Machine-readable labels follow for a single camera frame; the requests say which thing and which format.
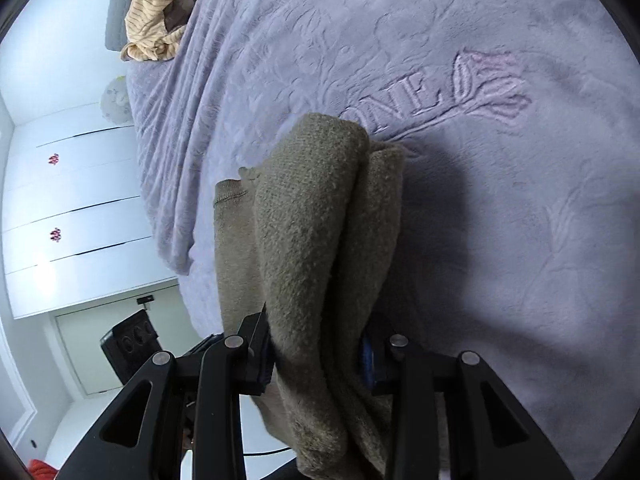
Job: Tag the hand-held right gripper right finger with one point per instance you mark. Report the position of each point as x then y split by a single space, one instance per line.
368 360

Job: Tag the olive knit sweater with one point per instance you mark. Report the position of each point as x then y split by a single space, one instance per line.
300 235

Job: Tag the grey quilted pillow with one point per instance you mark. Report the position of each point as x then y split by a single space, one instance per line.
116 10

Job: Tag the lavender embossed blanket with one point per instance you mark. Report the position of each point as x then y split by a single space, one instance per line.
500 210

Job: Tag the black box with round holes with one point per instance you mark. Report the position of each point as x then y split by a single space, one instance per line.
130 347

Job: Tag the white wardrobe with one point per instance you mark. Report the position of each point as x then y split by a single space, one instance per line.
75 185

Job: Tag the red cloth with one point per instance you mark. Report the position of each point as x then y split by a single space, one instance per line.
42 470

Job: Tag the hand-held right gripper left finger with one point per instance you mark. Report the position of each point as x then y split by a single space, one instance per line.
261 357

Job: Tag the round white patterned object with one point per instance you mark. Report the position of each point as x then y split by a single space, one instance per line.
116 100

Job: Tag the yellow striped garment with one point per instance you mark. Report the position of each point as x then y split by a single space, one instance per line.
150 10

